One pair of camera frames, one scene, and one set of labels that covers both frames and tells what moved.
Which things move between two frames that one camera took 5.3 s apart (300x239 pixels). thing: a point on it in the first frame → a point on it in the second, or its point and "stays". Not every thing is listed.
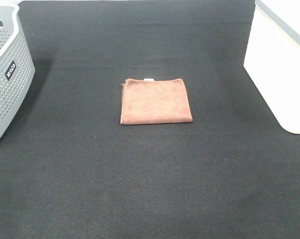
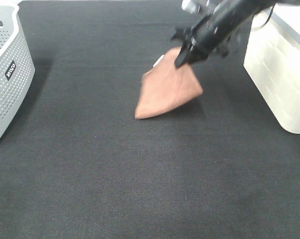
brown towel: x=148 y=101 → x=165 y=86
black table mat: x=67 y=169 stays
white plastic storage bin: x=277 y=59 stays
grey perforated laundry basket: x=12 y=66 stays
